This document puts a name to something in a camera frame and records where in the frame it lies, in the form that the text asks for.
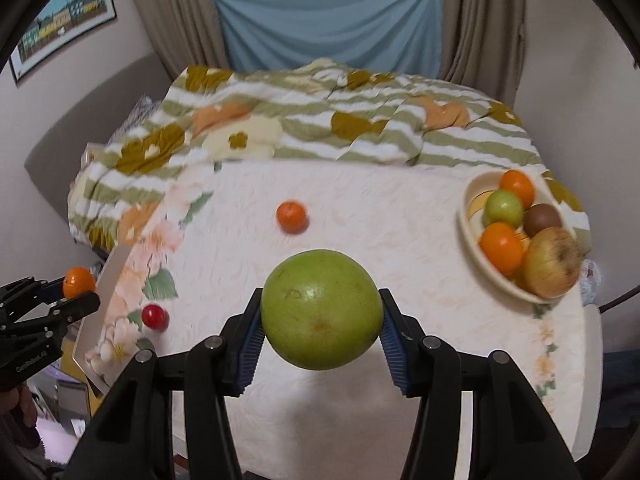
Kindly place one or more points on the small orange fruit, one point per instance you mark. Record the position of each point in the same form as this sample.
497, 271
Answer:
78, 281

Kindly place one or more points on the orange mandarin in bowl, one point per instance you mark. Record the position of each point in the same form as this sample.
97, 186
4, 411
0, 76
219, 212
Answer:
517, 183

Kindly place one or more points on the green apple in bowl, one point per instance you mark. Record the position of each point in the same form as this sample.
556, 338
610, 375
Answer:
503, 206

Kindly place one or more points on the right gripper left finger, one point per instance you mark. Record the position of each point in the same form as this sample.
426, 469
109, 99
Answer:
130, 436

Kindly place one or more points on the green apple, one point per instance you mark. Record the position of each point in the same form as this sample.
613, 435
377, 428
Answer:
320, 310
503, 206

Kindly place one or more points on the green striped floral quilt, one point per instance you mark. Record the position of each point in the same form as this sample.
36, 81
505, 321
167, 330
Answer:
323, 110

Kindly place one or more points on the framed landscape picture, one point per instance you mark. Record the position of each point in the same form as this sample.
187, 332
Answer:
60, 23

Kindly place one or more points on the large brownish apple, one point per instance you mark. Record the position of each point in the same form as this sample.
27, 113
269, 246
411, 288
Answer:
552, 263

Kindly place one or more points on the brown kiwi in bowl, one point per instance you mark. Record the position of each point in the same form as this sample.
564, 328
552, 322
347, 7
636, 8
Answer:
539, 217

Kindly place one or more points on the small mandarin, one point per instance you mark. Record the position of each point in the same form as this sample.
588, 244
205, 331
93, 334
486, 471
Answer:
291, 217

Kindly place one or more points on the blue hanging cloth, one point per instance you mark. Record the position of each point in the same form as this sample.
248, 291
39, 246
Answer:
400, 36

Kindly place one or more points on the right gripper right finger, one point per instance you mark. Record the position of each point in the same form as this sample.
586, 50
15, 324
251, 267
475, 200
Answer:
513, 435

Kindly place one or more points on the white floral tablecloth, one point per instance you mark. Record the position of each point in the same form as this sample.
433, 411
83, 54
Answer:
401, 225

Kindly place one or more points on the left beige curtain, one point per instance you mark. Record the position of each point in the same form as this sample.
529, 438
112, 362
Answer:
184, 33

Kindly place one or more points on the beige curtain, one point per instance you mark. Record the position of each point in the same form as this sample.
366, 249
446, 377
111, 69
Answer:
483, 45
184, 33

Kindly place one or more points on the cream fruit bowl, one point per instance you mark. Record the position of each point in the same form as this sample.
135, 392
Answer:
471, 227

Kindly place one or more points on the orange mandarin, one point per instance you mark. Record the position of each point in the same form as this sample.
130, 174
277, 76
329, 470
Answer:
517, 183
502, 247

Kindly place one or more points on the right beige curtain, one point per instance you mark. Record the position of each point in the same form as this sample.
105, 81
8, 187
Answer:
483, 45

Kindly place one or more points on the grey padded headboard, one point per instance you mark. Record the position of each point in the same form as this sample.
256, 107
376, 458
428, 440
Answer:
54, 162

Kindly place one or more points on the person's left hand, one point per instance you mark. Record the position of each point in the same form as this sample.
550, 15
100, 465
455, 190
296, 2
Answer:
19, 411

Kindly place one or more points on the red cherry tomato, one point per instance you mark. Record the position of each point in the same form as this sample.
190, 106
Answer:
154, 317

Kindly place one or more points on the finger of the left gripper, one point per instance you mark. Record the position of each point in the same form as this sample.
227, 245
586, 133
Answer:
50, 291
69, 311

